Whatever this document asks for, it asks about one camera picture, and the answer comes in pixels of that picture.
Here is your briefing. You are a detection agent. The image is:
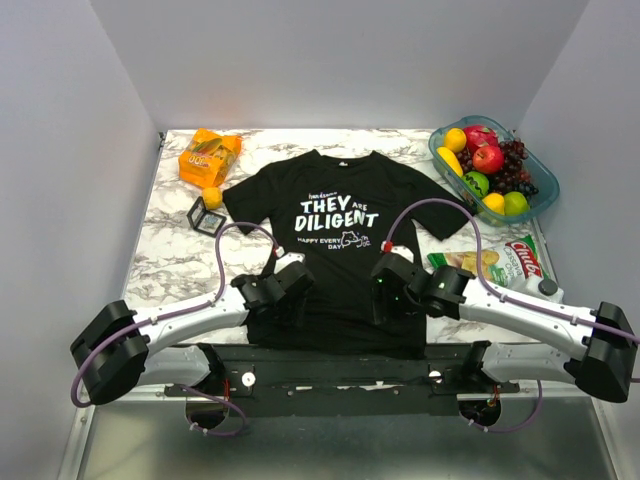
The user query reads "loose yellow lemon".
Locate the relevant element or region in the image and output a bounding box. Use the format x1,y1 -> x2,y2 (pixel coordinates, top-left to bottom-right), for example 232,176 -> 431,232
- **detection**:
201,186 -> 223,210

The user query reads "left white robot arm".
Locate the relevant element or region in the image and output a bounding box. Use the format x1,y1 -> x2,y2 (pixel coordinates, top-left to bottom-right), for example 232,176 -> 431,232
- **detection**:
70,253 -> 314,408

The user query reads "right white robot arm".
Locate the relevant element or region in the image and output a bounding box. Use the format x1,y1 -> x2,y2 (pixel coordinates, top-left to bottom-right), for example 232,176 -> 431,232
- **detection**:
371,253 -> 639,403

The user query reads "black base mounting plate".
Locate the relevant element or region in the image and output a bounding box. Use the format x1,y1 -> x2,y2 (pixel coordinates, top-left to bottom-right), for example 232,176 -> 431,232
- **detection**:
173,341 -> 519,418

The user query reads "black brooch display box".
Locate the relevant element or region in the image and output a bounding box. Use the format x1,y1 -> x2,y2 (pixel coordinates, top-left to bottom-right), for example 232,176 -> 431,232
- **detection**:
187,196 -> 227,237

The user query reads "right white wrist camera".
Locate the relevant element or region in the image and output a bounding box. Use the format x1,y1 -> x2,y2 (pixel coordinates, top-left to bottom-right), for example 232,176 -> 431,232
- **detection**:
391,245 -> 415,263

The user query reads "red dragon fruit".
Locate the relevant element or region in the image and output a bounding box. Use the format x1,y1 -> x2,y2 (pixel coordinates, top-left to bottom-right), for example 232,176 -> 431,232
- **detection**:
463,125 -> 499,153

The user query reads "lime green fruit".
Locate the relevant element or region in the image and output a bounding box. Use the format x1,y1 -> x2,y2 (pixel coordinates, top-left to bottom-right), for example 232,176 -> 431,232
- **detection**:
504,191 -> 530,216

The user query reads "red apple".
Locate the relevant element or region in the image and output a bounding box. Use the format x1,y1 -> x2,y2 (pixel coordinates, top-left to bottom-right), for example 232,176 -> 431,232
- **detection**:
472,145 -> 505,175

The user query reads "yellow banana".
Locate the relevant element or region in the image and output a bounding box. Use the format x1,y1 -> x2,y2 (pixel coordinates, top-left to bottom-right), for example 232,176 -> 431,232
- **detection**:
437,146 -> 464,177

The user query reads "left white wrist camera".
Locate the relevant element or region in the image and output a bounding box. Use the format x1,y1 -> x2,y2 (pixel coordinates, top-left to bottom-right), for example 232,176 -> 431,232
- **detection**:
273,252 -> 305,274

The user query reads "orange snack bag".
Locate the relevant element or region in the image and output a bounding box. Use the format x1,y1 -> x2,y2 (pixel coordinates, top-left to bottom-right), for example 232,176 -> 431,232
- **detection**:
178,128 -> 242,189

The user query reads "dark purple grape bunch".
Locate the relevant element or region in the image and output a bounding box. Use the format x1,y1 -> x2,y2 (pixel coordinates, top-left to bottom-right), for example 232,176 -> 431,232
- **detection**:
456,140 -> 539,199

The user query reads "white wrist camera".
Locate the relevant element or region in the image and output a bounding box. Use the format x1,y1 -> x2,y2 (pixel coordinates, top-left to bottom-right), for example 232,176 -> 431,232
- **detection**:
391,245 -> 415,263
273,252 -> 305,274

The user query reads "yellow lemon in basket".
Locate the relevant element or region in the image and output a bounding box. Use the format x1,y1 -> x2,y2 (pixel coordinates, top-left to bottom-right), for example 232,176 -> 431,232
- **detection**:
443,128 -> 467,153

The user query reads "small yellow lemon front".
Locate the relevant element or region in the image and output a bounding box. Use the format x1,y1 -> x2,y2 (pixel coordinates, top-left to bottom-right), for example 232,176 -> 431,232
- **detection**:
482,192 -> 505,216

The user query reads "teal plastic fruit basket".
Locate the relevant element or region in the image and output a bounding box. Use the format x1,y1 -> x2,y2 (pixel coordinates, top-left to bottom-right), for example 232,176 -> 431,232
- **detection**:
428,116 -> 559,226

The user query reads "green chips bag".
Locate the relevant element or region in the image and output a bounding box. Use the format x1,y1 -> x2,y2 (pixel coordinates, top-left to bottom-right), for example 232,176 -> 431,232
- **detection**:
427,235 -> 547,289

